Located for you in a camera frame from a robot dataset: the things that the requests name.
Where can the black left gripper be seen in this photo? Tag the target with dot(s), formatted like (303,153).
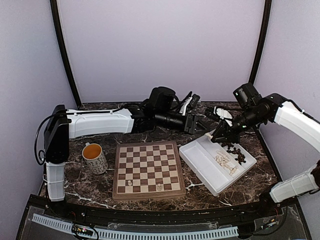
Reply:
(192,122)

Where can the black front rail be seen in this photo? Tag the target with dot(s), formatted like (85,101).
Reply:
(243,215)

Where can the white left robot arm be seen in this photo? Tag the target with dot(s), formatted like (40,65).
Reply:
(161,109)

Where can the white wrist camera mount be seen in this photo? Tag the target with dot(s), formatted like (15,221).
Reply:
(189,103)
(218,113)

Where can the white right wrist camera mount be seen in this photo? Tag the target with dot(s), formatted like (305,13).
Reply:
(218,113)

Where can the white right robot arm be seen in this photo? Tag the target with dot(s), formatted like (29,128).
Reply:
(284,112)

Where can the pile of dark chess pieces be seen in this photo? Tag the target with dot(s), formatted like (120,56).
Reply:
(231,149)

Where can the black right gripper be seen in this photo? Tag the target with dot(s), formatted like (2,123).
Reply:
(225,131)

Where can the white divided plastic tray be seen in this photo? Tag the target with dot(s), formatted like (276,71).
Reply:
(217,167)

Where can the black enclosure frame post left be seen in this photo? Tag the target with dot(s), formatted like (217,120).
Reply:
(63,52)

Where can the wooden chess board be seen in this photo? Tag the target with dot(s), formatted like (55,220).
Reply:
(146,165)

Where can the white chess piece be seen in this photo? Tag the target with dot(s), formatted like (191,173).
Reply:
(208,135)
(159,187)

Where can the pile of white chess pieces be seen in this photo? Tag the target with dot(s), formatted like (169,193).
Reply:
(225,162)

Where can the black enclosure frame post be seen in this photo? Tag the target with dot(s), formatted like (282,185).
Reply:
(261,41)
(63,52)

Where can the white slotted cable duct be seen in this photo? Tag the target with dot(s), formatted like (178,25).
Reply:
(133,232)

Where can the patterned mug with orange liquid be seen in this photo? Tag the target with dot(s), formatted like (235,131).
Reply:
(95,158)

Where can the black enclosure frame post right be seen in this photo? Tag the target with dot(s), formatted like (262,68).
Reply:
(261,41)

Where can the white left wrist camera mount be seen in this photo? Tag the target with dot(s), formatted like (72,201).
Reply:
(189,103)

